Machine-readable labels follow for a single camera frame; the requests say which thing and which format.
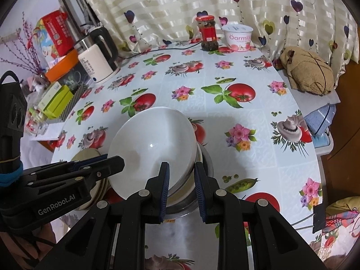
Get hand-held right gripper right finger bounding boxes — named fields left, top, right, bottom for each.
left=194, top=162, right=328, bottom=270

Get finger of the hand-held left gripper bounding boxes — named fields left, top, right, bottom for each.
left=24, top=166, right=109, bottom=189
left=51, top=155, right=126, bottom=175

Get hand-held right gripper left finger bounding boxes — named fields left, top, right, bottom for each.
left=34, top=162, right=171, bottom=270

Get white ceramic bowl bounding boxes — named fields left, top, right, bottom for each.
left=166, top=143, right=203, bottom=206
left=108, top=107, right=197, bottom=200

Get stainless steel bowl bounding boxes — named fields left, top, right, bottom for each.
left=164, top=146, right=215, bottom=220

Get person's left hand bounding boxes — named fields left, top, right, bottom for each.
left=0, top=222, right=57, bottom=269

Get small glass jar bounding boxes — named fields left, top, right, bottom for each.
left=25, top=107, right=50, bottom=137

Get vegetable flower print tablecloth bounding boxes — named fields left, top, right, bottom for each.
left=51, top=41, right=324, bottom=270

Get black white striped box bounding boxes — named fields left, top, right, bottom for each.
left=45, top=83, right=95, bottom=124

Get lime green box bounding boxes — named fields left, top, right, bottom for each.
left=42, top=86, right=74, bottom=119

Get cream slim box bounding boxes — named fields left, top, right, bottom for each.
left=38, top=81, right=63, bottom=110

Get kettle power base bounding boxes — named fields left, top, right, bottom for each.
left=91, top=66, right=122, bottom=85

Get cream electric kettle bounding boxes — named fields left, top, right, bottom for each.
left=74, top=26, right=120, bottom=83

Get orange lid box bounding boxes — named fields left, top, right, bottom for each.
left=45, top=49, right=95, bottom=96

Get black flat panel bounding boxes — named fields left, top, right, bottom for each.
left=312, top=201, right=328, bottom=232

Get purple flower branches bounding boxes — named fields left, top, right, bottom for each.
left=0, top=20, right=45, bottom=75

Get illustrated cardboard box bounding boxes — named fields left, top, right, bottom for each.
left=31, top=22, right=61, bottom=65

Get blue striped towel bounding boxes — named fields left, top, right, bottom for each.
left=304, top=104, right=336, bottom=138

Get colourful plaid cloth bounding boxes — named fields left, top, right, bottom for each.
left=322, top=197, right=360, bottom=259

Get red cardboard box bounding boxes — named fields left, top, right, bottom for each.
left=42, top=9, right=74, bottom=57

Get red lid sauce jar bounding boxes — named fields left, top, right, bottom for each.
left=195, top=15, right=219, bottom=52

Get white yogurt tub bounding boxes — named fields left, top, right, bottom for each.
left=222, top=24, right=254, bottom=52

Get cream heart print curtain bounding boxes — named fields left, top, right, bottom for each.
left=74, top=0, right=360, bottom=71

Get black power cable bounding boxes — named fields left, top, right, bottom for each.
left=117, top=41, right=203, bottom=59

